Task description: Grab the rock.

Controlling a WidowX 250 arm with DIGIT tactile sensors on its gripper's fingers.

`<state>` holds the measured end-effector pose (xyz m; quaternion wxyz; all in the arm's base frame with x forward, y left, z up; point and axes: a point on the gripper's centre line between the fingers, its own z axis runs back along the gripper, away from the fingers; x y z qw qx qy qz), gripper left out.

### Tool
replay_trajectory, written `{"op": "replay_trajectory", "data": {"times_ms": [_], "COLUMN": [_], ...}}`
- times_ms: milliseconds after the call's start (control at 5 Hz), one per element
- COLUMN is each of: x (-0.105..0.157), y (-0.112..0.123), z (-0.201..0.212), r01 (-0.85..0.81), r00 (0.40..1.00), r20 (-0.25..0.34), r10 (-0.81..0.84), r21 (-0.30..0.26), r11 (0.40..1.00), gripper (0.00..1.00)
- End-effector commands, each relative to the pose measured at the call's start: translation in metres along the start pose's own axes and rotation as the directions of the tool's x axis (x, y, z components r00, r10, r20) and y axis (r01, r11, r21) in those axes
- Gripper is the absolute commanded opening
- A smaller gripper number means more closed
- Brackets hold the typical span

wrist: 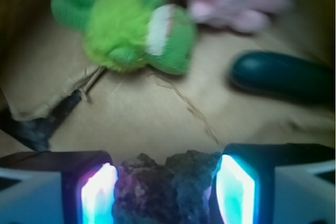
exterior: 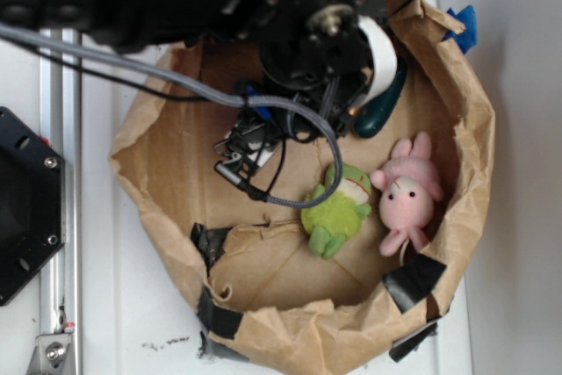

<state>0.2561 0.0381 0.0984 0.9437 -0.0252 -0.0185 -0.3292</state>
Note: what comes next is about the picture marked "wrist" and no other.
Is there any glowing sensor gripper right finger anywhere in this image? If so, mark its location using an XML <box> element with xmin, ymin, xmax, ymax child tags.
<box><xmin>212</xmin><ymin>143</ymin><xmax>335</xmax><ymax>223</ymax></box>

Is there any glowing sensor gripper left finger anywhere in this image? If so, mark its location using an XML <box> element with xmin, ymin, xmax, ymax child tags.
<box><xmin>1</xmin><ymin>151</ymin><xmax>118</xmax><ymax>223</ymax></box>

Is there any brown rock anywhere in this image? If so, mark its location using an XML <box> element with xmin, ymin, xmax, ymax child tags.
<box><xmin>112</xmin><ymin>150</ymin><xmax>222</xmax><ymax>223</ymax></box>

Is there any brown paper bag tray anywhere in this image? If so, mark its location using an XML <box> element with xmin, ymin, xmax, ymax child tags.
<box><xmin>1</xmin><ymin>0</ymin><xmax>335</xmax><ymax>159</ymax></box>

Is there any dark green toy cucumber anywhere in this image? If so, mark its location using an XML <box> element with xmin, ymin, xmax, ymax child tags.
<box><xmin>230</xmin><ymin>51</ymin><xmax>335</xmax><ymax>103</ymax></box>

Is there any green plush frog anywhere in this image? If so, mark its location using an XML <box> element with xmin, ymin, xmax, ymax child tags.
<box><xmin>50</xmin><ymin>0</ymin><xmax>197</xmax><ymax>76</ymax></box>

